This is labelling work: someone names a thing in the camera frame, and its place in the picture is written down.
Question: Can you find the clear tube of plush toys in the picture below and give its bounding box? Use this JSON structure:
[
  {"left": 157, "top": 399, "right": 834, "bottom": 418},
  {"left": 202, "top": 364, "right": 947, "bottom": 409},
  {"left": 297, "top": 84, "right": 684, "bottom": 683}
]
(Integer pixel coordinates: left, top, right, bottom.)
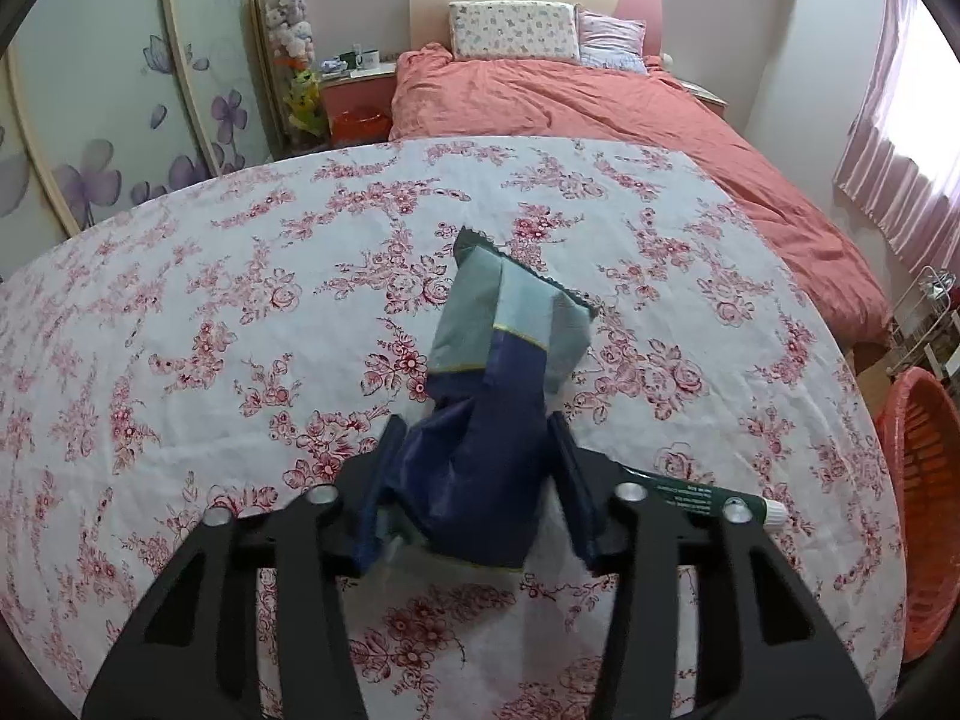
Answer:
[{"left": 261, "top": 0, "right": 316, "bottom": 68}]

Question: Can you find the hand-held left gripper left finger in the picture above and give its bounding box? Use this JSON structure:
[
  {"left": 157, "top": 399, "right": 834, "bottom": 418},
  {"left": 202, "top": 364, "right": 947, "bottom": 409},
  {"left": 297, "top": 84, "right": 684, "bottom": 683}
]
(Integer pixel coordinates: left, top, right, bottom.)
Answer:
[{"left": 81, "top": 414, "right": 410, "bottom": 720}]

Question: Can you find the floral tablecloth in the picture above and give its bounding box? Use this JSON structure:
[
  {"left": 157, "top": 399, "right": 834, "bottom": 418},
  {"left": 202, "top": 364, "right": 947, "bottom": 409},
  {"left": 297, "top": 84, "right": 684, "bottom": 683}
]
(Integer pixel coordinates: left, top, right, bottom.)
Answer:
[{"left": 0, "top": 136, "right": 908, "bottom": 720}]

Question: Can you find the yellow-green plush toy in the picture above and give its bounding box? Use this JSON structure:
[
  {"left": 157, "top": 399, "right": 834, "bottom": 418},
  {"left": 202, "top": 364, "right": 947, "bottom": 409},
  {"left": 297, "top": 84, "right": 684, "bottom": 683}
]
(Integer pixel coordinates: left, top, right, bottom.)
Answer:
[{"left": 285, "top": 67, "right": 331, "bottom": 140}]

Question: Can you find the pink nightstand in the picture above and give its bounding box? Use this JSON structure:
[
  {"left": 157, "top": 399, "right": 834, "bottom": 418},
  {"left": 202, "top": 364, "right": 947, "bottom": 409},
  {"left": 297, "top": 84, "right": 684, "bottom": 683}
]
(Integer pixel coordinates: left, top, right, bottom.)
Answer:
[
  {"left": 686, "top": 82, "right": 728, "bottom": 117},
  {"left": 321, "top": 60, "right": 398, "bottom": 147}
]

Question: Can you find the bed with salmon duvet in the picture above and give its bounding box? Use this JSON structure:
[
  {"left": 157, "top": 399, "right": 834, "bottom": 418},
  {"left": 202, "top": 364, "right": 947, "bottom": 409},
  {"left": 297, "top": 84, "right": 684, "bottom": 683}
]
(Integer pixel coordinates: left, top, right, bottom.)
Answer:
[{"left": 388, "top": 45, "right": 893, "bottom": 350}]

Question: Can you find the white wire rack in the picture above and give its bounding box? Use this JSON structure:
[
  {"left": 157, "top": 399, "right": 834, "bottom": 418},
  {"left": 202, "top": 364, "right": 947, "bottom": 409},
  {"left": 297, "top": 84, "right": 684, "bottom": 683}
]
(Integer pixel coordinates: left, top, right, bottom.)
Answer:
[{"left": 885, "top": 266, "right": 960, "bottom": 391}]

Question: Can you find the pink curtain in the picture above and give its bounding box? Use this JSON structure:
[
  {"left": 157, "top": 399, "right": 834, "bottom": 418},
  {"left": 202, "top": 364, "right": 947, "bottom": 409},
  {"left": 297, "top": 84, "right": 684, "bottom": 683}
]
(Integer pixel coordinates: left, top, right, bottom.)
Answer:
[{"left": 832, "top": 0, "right": 960, "bottom": 278}]

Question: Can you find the blue and grey snack packet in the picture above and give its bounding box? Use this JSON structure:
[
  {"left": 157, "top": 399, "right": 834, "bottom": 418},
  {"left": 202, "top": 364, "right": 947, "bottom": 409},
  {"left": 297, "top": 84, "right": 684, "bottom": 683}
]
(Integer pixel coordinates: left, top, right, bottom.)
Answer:
[{"left": 373, "top": 229, "right": 601, "bottom": 569}]

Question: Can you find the floral pillow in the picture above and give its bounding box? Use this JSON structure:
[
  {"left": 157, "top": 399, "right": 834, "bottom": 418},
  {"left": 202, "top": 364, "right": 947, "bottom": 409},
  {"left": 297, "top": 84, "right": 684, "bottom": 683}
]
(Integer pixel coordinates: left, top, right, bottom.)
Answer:
[{"left": 448, "top": 0, "right": 582, "bottom": 65}]

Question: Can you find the wardrobe with flower print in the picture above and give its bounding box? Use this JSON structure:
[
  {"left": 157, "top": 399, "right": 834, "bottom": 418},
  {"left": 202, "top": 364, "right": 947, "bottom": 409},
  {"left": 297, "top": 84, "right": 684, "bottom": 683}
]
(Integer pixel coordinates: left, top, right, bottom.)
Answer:
[{"left": 0, "top": 0, "right": 290, "bottom": 241}]

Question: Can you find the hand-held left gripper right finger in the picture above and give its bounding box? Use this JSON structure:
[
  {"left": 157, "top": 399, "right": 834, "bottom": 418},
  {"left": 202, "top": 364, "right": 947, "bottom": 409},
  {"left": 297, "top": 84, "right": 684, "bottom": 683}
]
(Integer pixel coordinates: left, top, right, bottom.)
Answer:
[{"left": 546, "top": 414, "right": 877, "bottom": 720}]

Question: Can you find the pink striped pillow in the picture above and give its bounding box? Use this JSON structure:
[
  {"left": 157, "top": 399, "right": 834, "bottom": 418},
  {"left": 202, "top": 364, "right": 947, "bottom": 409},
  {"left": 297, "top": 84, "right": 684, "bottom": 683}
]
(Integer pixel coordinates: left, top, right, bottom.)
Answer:
[{"left": 576, "top": 9, "right": 650, "bottom": 76}]

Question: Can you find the red plastic bag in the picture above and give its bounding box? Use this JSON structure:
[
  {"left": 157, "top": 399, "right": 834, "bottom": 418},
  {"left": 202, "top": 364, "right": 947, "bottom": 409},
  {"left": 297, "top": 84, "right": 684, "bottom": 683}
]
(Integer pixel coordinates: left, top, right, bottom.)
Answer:
[{"left": 330, "top": 109, "right": 391, "bottom": 143}]

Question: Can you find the green tube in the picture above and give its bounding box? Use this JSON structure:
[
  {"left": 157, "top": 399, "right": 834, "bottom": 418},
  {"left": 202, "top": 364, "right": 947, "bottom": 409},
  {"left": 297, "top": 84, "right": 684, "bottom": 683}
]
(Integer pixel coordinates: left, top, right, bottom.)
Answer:
[{"left": 619, "top": 465, "right": 788, "bottom": 535}]

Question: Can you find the orange plastic basket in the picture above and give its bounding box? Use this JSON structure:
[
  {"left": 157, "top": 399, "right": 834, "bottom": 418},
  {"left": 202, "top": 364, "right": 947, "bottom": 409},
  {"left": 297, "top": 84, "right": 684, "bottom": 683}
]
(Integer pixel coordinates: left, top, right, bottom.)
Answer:
[{"left": 876, "top": 366, "right": 960, "bottom": 665}]

